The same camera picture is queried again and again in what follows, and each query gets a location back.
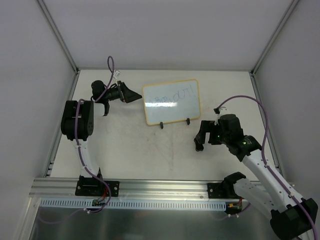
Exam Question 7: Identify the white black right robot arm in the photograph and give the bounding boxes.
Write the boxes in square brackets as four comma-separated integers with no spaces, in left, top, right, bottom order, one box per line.
[194,114,318,240]

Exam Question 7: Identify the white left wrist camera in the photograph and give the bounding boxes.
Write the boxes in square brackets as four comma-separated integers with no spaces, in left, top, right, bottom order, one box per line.
[113,70,121,82]

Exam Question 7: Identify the aluminium mounting rail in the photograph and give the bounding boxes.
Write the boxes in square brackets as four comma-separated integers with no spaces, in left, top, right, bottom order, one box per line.
[28,177,209,201]

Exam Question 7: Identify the black felt eraser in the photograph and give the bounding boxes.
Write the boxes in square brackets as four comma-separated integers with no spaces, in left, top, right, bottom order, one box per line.
[193,136,205,152]

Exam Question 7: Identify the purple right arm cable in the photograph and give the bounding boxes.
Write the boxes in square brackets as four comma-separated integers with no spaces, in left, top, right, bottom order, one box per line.
[212,95,320,240]

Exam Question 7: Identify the black whiteboard stand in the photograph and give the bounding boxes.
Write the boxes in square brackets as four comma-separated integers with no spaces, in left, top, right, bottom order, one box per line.
[159,118,191,129]

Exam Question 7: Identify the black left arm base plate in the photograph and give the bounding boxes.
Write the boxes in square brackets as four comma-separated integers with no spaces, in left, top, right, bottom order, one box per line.
[75,176,120,197]

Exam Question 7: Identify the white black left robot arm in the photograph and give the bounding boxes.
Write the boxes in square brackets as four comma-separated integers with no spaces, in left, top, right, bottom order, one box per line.
[60,80,142,198]

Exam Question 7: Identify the white slotted cable duct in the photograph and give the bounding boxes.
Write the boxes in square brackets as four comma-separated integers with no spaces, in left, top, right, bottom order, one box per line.
[39,197,227,212]

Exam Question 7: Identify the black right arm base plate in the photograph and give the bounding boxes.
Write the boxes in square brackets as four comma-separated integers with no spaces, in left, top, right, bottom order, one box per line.
[207,182,242,200]

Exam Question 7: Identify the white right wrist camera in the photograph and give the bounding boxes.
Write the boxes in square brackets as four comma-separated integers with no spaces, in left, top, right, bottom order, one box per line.
[213,106,231,125]

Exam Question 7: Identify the yellow framed whiteboard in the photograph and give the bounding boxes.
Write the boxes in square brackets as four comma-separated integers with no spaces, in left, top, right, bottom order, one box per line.
[142,79,201,126]

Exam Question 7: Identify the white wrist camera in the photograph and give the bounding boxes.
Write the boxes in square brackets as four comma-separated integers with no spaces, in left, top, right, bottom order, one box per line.
[213,106,231,125]
[113,70,121,82]

